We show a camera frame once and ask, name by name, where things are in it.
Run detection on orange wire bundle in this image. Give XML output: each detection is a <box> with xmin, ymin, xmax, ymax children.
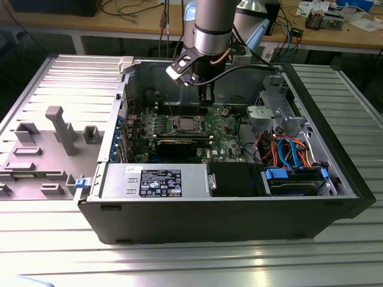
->
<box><xmin>257</xmin><ymin>133</ymin><xmax>315</xmax><ymax>168</ymax></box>

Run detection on grey electronics part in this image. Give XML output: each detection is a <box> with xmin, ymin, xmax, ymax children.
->
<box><xmin>324</xmin><ymin>10</ymin><xmax>345</xmax><ymax>30</ymax></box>

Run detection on metal socket cover frame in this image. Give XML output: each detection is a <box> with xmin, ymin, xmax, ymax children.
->
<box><xmin>171</xmin><ymin>115</ymin><xmax>206</xmax><ymax>134</ymax></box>

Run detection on blue box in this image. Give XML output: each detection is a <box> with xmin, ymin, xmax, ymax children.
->
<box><xmin>335</xmin><ymin>0</ymin><xmax>375</xmax><ymax>10</ymax></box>

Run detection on green motherboard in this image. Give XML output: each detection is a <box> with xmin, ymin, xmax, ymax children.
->
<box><xmin>124</xmin><ymin>104</ymin><xmax>251</xmax><ymax>164</ymax></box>

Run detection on metal disk bay cage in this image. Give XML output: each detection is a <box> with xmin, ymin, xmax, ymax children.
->
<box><xmin>245</xmin><ymin>74</ymin><xmax>314</xmax><ymax>138</ymax></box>

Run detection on blue hanging cable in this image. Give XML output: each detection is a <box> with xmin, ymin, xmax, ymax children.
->
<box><xmin>285</xmin><ymin>23</ymin><xmax>296</xmax><ymax>57</ymax></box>

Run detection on white papers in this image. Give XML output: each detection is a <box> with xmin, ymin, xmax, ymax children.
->
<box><xmin>349</xmin><ymin>16</ymin><xmax>383</xmax><ymax>32</ymax></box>

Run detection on silver power supply unit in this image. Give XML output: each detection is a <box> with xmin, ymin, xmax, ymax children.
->
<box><xmin>100</xmin><ymin>163</ymin><xmax>210</xmax><ymax>200</ymax></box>

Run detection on black box on bench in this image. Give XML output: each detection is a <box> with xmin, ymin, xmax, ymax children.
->
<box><xmin>8</xmin><ymin>0</ymin><xmax>104</xmax><ymax>17</ymax></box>

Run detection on hard disk in blue carrier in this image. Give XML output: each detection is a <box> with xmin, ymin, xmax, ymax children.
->
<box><xmin>260</xmin><ymin>167</ymin><xmax>332</xmax><ymax>197</ymax></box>

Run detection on black camera cable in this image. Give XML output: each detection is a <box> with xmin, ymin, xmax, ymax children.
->
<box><xmin>188</xmin><ymin>63</ymin><xmax>276</xmax><ymax>88</ymax></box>

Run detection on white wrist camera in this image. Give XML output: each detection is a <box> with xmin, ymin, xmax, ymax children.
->
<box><xmin>165</xmin><ymin>47</ymin><xmax>200</xmax><ymax>87</ymax></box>

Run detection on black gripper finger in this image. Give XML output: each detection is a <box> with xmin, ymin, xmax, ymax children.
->
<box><xmin>199</xmin><ymin>85</ymin><xmax>217</xmax><ymax>109</ymax></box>

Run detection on black graphics card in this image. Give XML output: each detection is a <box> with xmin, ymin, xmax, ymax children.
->
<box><xmin>155</xmin><ymin>138</ymin><xmax>199</xmax><ymax>160</ymax></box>

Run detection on wooden workbench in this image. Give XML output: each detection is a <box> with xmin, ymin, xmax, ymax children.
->
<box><xmin>0</xmin><ymin>0</ymin><xmax>383</xmax><ymax>56</ymax></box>

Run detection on black fan wire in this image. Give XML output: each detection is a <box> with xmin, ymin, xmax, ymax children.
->
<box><xmin>224</xmin><ymin>94</ymin><xmax>250</xmax><ymax>106</ymax></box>

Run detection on pale plastic corner clip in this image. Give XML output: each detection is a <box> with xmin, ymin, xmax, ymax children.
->
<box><xmin>117</xmin><ymin>56</ymin><xmax>136</xmax><ymax>75</ymax></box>

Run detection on black upright desktop box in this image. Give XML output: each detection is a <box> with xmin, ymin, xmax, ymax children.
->
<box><xmin>265</xmin><ymin>0</ymin><xmax>282</xmax><ymax>36</ymax></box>

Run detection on finned heat sink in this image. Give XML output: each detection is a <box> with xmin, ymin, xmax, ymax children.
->
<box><xmin>305</xmin><ymin>10</ymin><xmax>326</xmax><ymax>30</ymax></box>

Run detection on silver CPU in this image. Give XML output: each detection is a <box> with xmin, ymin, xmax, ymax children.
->
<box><xmin>178</xmin><ymin>118</ymin><xmax>197</xmax><ymax>131</ymax></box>

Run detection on black open PC case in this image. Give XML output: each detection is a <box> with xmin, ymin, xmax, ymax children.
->
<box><xmin>73</xmin><ymin>56</ymin><xmax>377</xmax><ymax>246</ymax></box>

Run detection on CPU socket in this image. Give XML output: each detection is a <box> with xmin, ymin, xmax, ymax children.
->
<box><xmin>169</xmin><ymin>115</ymin><xmax>207</xmax><ymax>135</ymax></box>

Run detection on grey parts rack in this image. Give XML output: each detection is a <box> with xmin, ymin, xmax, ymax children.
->
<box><xmin>0</xmin><ymin>106</ymin><xmax>106</xmax><ymax>201</ymax></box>

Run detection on blue data wire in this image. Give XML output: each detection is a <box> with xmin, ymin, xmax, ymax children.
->
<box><xmin>277</xmin><ymin>138</ymin><xmax>303</xmax><ymax>170</ymax></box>

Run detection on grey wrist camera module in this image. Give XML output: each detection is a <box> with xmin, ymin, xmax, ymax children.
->
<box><xmin>229</xmin><ymin>46</ymin><xmax>253</xmax><ymax>65</ymax></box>

